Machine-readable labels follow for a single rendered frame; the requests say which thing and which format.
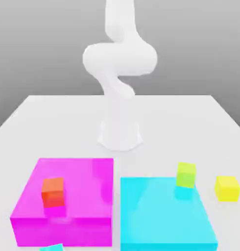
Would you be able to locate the large cyan box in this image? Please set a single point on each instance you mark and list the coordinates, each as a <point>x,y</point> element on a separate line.
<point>163,215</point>

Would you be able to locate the small yellow cube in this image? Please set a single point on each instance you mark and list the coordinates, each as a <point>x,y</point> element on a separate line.
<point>227,188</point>

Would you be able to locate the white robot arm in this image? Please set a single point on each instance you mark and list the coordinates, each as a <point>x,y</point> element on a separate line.
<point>120,58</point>

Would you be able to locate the small lime green cube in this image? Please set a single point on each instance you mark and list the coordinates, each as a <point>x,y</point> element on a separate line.
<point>186,175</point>

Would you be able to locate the small cyan cube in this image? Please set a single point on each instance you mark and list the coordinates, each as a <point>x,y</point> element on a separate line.
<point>52,248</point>

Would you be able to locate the large magenta box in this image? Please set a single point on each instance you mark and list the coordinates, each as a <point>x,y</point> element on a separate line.
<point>80,196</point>

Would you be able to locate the small orange cube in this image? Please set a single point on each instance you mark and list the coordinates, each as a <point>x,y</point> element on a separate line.
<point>53,193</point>

